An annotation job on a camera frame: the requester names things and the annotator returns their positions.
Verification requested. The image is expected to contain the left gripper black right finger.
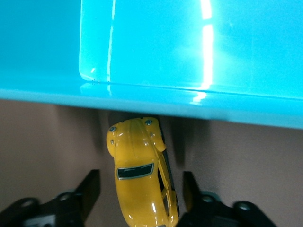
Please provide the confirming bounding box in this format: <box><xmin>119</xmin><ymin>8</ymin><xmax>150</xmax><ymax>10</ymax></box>
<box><xmin>179</xmin><ymin>170</ymin><xmax>279</xmax><ymax>227</ymax></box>

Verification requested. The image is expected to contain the yellow beetle toy car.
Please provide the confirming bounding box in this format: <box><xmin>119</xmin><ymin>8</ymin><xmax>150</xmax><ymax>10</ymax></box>
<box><xmin>106</xmin><ymin>116</ymin><xmax>180</xmax><ymax>227</ymax></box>

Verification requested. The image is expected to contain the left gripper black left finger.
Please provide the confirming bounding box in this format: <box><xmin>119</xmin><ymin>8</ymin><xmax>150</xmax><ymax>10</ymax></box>
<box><xmin>0</xmin><ymin>169</ymin><xmax>101</xmax><ymax>227</ymax></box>

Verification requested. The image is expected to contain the teal plastic storage box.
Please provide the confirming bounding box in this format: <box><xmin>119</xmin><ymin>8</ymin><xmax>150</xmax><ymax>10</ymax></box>
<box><xmin>0</xmin><ymin>0</ymin><xmax>303</xmax><ymax>130</ymax></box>

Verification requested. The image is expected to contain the brown table mat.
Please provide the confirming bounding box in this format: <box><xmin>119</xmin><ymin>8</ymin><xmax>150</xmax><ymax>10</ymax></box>
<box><xmin>0</xmin><ymin>99</ymin><xmax>303</xmax><ymax>227</ymax></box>

